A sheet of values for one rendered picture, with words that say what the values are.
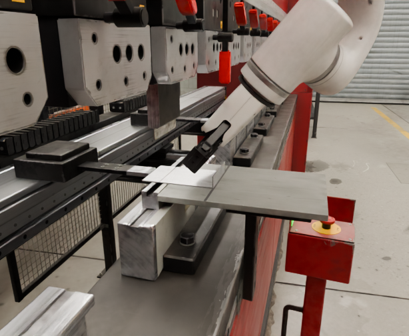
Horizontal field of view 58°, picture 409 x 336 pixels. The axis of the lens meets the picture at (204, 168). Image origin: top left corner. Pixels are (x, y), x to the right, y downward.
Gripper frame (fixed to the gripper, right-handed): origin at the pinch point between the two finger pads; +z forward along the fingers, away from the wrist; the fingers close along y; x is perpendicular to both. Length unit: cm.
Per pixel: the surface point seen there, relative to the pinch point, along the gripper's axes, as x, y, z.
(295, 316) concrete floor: 82, -89, 67
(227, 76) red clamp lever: -6.7, -13.8, -10.8
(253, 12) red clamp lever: -16, -47, -21
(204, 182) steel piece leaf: 3.8, 2.6, 1.9
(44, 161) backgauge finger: -20.8, 5.4, 19.7
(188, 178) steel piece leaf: 1.3, 1.5, 4.0
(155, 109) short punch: -10.0, 5.9, -3.4
